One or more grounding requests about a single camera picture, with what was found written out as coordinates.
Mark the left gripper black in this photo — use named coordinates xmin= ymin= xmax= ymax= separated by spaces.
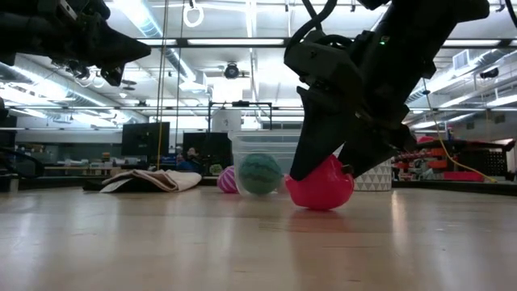
xmin=23 ymin=0 xmax=153 ymax=87

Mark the shelf with orange bins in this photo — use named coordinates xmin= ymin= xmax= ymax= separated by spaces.
xmin=397 ymin=136 xmax=517 ymax=183

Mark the black computer monitor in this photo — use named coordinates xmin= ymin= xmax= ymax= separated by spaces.
xmin=121 ymin=122 xmax=170 ymax=158
xmin=183 ymin=132 xmax=233 ymax=175

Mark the red toy bell pepper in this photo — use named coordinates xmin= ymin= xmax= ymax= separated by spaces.
xmin=284 ymin=154 xmax=355 ymax=211

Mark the thin hanging rope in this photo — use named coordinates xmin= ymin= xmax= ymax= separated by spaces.
xmin=156 ymin=0 xmax=169 ymax=171

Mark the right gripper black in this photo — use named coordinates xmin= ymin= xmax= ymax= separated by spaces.
xmin=284 ymin=30 xmax=418 ymax=182

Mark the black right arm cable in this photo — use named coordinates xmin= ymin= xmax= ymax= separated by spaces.
xmin=288 ymin=0 xmax=338 ymax=48

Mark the pink white striped ball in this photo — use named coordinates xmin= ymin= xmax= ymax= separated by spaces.
xmin=216 ymin=165 xmax=240 ymax=194

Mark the white hanging ring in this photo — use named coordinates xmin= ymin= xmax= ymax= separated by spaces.
xmin=183 ymin=2 xmax=205 ymax=28

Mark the yellow hanging cable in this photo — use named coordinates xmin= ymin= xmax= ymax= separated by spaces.
xmin=422 ymin=78 xmax=498 ymax=184

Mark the beige folded cloth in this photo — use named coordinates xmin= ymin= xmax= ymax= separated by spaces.
xmin=82 ymin=168 xmax=202 ymax=194

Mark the black overhead frame bar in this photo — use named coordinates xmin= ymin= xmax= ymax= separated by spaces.
xmin=137 ymin=37 xmax=517 ymax=50

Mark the person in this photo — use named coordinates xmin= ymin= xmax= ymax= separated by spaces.
xmin=175 ymin=145 xmax=204 ymax=173

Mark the green watermelon toy ball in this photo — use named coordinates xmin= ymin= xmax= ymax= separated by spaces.
xmin=237 ymin=152 xmax=284 ymax=196

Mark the clear plastic tupperware container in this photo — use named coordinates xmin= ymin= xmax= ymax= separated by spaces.
xmin=228 ymin=129 xmax=303 ymax=197

